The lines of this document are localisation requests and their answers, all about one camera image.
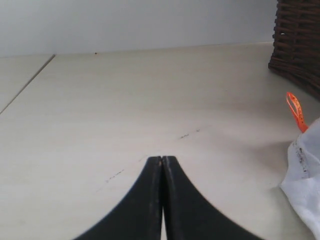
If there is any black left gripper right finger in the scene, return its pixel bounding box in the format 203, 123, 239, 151
162, 156, 258, 240

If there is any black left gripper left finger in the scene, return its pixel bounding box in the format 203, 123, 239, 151
76, 156, 163, 240

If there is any white t-shirt red lettering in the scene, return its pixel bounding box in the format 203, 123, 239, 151
280, 119, 320, 240

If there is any dark brown wicker basket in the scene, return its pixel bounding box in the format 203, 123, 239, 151
268, 0, 320, 99

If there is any orange garment tag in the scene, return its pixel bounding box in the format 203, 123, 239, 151
286, 92, 309, 133

